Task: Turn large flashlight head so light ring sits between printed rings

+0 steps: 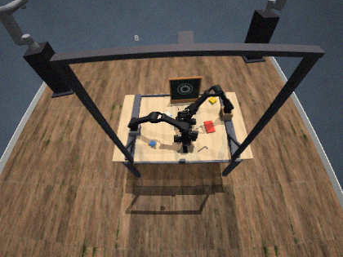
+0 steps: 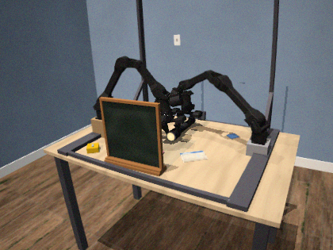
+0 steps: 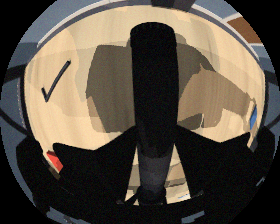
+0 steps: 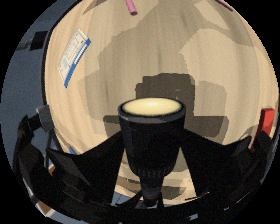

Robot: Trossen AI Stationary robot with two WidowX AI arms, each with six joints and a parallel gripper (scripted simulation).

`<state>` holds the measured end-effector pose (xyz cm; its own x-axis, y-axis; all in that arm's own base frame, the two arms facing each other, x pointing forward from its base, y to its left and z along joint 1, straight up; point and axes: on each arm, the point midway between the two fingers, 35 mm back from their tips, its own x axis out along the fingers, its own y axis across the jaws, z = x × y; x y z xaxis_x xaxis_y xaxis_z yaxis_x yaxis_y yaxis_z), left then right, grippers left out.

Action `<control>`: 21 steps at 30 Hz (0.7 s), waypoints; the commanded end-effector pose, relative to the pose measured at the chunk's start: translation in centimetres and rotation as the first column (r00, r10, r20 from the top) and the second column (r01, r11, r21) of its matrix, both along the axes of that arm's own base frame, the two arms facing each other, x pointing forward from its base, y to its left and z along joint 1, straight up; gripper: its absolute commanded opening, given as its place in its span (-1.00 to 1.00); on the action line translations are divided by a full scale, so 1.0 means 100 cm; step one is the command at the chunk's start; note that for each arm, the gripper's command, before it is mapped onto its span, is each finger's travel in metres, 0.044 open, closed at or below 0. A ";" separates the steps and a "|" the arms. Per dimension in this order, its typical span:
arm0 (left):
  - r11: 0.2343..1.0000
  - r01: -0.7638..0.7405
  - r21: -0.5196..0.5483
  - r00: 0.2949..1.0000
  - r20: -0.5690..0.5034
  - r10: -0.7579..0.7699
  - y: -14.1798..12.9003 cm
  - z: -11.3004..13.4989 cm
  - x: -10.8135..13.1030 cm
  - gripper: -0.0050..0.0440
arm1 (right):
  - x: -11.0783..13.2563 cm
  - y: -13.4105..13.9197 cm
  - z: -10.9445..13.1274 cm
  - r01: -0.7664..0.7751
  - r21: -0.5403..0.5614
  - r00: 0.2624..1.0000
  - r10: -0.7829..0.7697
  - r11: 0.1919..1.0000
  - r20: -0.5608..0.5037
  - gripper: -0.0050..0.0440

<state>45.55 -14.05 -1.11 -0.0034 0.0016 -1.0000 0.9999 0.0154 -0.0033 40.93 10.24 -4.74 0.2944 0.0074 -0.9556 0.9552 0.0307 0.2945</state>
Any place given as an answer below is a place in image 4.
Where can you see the pink stick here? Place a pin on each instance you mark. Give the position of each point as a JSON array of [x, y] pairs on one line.
[[131, 7]]

